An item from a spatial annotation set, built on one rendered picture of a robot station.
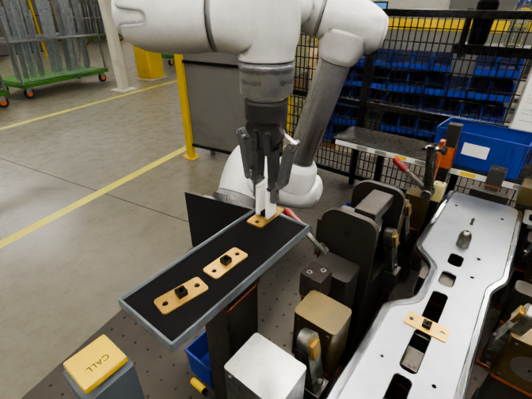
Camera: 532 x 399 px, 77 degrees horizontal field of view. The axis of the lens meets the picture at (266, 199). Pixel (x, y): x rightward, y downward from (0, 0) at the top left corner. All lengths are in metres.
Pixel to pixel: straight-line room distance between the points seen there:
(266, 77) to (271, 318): 0.80
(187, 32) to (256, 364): 0.50
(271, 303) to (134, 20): 0.91
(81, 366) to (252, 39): 0.51
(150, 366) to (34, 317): 1.45
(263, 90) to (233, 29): 0.09
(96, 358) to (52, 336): 1.74
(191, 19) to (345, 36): 0.60
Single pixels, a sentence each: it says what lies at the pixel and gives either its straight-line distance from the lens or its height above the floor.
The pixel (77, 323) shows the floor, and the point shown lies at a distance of 2.29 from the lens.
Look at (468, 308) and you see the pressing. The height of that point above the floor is 1.00.
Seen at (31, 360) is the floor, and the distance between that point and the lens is 2.24.
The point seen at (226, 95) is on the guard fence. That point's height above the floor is 0.77.
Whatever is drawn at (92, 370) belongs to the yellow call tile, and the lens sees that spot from 0.55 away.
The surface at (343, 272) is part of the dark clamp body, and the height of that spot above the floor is 1.08.
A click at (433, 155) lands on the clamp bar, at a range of 1.10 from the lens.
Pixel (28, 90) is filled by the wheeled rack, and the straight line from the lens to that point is 7.75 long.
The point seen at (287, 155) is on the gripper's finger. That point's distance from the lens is 0.58.
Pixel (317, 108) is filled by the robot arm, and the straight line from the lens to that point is 1.14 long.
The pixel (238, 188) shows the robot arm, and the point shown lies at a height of 0.97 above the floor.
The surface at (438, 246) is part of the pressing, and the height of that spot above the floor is 1.00.
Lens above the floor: 1.58
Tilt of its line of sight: 31 degrees down
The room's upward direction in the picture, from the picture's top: straight up
